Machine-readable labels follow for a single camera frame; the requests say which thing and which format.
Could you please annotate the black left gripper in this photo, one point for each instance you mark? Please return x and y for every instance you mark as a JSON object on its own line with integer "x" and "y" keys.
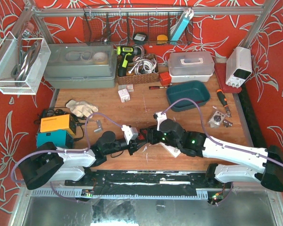
{"x": 132, "y": 146}

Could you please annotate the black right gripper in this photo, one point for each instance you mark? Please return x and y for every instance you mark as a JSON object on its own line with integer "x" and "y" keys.
{"x": 151, "y": 135}

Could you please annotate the grey metal bracket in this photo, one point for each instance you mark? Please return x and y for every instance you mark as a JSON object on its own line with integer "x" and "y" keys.
{"x": 99, "y": 126}

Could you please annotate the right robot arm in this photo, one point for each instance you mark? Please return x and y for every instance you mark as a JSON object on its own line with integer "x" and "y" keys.
{"x": 248, "y": 164}

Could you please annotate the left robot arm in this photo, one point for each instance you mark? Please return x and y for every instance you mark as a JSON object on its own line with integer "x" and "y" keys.
{"x": 41, "y": 168}

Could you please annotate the white power adapter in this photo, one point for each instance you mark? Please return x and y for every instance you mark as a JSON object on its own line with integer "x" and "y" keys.
{"x": 124, "y": 95}

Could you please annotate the brown wicker basket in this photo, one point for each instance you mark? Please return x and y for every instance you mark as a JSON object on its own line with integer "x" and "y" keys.
{"x": 143, "y": 69}

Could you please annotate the red small box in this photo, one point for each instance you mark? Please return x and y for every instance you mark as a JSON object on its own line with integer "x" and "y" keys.
{"x": 165, "y": 78}

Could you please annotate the white work glove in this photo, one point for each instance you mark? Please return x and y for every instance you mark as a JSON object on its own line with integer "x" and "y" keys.
{"x": 81, "y": 108}

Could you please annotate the teal plastic tray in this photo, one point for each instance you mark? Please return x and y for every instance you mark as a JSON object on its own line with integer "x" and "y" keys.
{"x": 194, "y": 90}

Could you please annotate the yellow box device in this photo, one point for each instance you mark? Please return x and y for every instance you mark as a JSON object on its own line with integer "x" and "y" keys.
{"x": 63, "y": 122}

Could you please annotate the teal box device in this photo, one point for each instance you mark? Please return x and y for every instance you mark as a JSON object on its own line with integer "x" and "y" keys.
{"x": 60, "y": 138}

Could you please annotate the white clear toolbox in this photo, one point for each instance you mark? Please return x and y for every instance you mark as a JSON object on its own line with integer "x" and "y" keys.
{"x": 190, "y": 66}

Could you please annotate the small metal parts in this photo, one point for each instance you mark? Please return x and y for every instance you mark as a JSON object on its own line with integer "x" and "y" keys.
{"x": 227, "y": 123}

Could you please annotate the orange black screwdriver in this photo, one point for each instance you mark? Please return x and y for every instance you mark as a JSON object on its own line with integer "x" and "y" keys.
{"x": 223, "y": 101}

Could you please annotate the grey plastic storage box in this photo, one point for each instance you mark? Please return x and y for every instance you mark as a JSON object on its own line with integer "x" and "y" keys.
{"x": 81, "y": 66}

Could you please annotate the black round tape measure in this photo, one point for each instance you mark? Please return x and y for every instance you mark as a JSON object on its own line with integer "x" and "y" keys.
{"x": 140, "y": 38}

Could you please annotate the yellow tape measure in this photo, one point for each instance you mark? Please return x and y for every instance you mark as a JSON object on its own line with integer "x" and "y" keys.
{"x": 162, "y": 39}

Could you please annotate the white power supply unit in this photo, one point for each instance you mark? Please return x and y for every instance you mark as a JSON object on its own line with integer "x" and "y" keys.
{"x": 238, "y": 67}

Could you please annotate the blue white board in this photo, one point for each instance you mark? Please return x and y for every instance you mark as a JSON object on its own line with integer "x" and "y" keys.
{"x": 179, "y": 27}

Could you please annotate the white mesh hanging basket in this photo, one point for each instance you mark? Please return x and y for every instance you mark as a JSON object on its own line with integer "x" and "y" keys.
{"x": 22, "y": 64}

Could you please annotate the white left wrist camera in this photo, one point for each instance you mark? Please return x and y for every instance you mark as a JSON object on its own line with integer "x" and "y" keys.
{"x": 130, "y": 133}

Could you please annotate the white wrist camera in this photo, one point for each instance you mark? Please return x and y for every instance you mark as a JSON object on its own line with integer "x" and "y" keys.
{"x": 159, "y": 117}
{"x": 130, "y": 133}

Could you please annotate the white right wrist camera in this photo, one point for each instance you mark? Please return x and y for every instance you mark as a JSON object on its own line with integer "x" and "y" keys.
{"x": 159, "y": 117}

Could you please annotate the white base plate with pegs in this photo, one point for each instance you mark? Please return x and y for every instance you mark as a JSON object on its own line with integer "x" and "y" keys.
{"x": 172, "y": 150}

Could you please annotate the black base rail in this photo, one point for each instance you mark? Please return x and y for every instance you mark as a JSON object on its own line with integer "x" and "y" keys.
{"x": 147, "y": 183}

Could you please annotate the red handled small tool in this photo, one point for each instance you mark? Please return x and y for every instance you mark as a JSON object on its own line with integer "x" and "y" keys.
{"x": 157, "y": 87}

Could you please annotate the green cordless drill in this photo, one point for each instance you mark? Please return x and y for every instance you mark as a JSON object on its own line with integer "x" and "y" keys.
{"x": 127, "y": 54}

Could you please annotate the black wire wall basket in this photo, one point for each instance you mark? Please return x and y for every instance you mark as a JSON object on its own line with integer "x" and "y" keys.
{"x": 119, "y": 30}

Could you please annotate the black cable duct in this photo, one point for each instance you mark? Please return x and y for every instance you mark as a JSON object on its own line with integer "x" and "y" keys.
{"x": 256, "y": 135}

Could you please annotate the aluminium frame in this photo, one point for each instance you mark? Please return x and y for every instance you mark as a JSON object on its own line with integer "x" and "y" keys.
{"x": 37, "y": 14}

